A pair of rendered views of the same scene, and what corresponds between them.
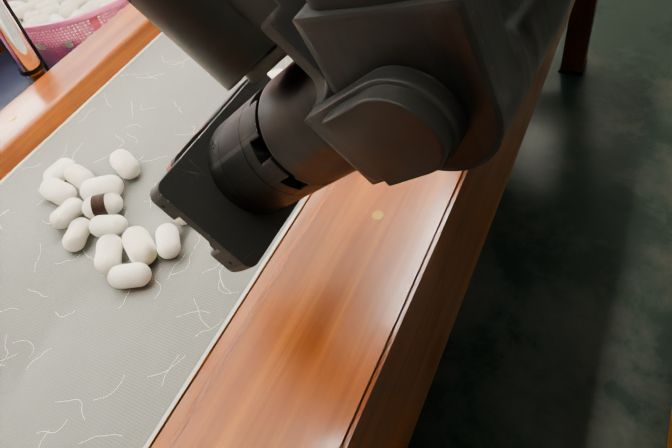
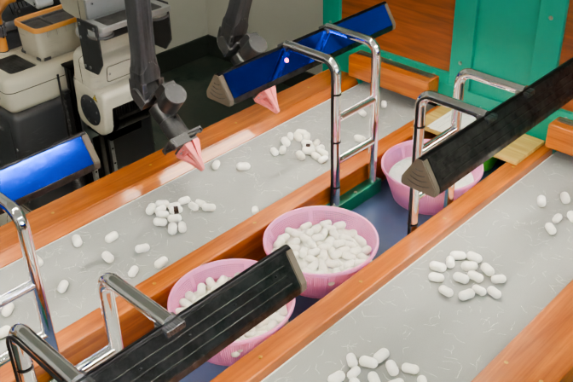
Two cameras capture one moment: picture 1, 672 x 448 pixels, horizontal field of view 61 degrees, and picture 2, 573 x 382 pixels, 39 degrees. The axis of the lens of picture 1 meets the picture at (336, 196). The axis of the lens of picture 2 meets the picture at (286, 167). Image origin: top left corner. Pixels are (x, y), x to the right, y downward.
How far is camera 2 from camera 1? 2.46 m
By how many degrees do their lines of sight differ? 101
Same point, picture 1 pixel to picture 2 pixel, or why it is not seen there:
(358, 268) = (245, 116)
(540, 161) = not seen: outside the picture
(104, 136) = (309, 170)
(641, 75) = not seen: outside the picture
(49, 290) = (325, 138)
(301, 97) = not seen: hidden behind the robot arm
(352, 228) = (243, 122)
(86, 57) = (311, 187)
